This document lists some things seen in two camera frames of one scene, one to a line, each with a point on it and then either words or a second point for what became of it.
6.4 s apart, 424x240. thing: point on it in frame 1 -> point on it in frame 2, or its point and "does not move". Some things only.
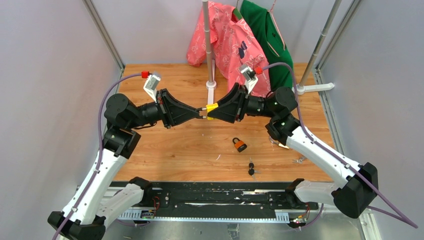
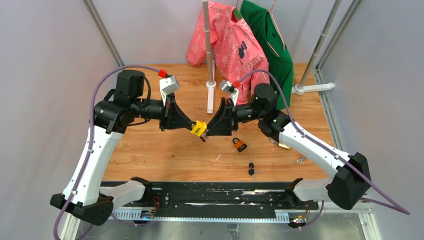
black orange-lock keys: (251, 171) does not move
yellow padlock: (210, 107) -> (200, 128)
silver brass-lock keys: (299, 160) does not move
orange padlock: (239, 145) does not move
